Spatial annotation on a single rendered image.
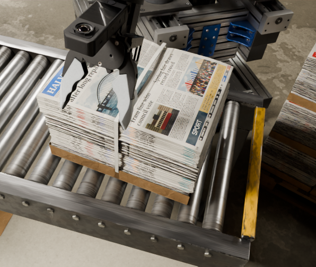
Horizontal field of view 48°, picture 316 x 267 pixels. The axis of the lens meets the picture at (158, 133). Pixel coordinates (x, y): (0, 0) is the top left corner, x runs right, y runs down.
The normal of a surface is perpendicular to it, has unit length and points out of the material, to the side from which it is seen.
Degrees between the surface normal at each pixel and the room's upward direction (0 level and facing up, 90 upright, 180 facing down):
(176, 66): 2
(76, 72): 59
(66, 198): 0
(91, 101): 2
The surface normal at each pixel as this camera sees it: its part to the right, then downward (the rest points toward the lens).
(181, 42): 0.35, 0.75
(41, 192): 0.08, -0.63
